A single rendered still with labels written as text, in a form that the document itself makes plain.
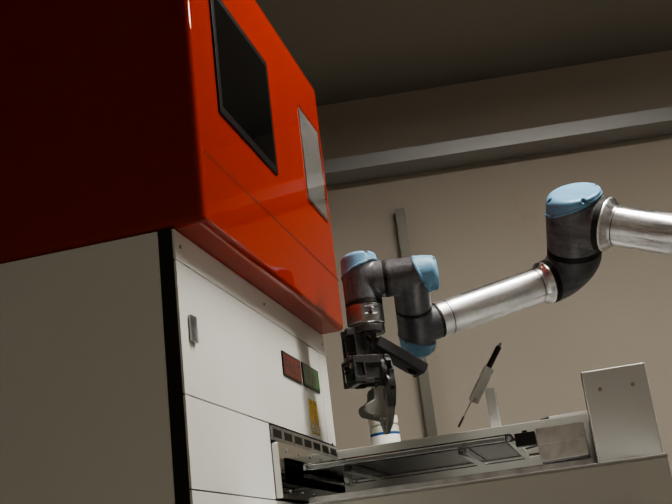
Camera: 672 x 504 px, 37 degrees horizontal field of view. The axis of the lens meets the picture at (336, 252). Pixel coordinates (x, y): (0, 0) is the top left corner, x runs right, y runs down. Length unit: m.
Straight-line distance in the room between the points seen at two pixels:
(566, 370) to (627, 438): 2.56
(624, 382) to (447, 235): 2.72
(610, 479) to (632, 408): 0.13
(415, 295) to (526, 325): 2.15
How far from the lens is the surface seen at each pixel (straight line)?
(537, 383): 4.08
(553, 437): 1.73
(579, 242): 2.14
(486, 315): 2.11
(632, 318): 4.18
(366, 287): 1.97
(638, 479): 1.48
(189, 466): 1.39
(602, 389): 1.55
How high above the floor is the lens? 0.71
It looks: 18 degrees up
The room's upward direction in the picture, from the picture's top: 7 degrees counter-clockwise
